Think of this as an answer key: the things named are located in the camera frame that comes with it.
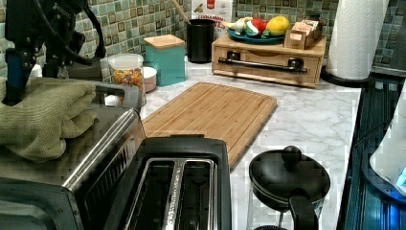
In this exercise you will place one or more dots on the wooden spoon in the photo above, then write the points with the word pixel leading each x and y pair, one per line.
pixel 180 11

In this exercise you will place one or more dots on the olive green towel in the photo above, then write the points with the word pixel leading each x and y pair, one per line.
pixel 51 112

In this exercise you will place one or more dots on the wooden tea bag holder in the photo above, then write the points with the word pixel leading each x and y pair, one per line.
pixel 303 34

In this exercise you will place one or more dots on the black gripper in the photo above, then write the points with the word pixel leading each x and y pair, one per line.
pixel 22 29

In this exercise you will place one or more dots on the blue plate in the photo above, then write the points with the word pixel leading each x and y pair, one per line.
pixel 254 40

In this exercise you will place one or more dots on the white garlic bulb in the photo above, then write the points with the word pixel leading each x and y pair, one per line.
pixel 238 27

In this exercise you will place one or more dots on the yellow lemon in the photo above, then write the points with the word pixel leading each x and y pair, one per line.
pixel 278 25

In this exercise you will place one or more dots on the glass jar of colourful cereal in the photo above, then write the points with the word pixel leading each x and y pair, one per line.
pixel 127 69

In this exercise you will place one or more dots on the black utensil holder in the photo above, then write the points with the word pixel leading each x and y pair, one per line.
pixel 200 36

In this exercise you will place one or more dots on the small pink bowl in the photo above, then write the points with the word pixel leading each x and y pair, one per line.
pixel 150 78

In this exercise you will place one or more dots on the wooden drawer box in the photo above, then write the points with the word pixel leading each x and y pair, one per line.
pixel 269 62

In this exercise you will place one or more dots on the teal canister with wooden lid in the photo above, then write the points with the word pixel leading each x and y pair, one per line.
pixel 166 54

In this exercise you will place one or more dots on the black two-slot toaster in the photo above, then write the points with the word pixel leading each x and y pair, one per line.
pixel 174 183

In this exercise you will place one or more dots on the bamboo cutting board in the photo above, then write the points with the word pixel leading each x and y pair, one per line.
pixel 233 115

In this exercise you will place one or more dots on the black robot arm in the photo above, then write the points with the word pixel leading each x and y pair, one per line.
pixel 57 29

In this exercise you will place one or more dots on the cinnamon cereal box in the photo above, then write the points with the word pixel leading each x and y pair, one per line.
pixel 216 10

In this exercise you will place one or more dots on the paper towel roll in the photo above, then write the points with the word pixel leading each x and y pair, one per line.
pixel 356 31

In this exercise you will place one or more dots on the black-lidded glass coffee press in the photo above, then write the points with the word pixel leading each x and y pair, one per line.
pixel 287 180

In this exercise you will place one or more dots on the silver toaster oven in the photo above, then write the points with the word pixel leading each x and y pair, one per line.
pixel 75 191

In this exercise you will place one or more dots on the green and white vegetable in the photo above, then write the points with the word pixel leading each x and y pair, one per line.
pixel 250 29

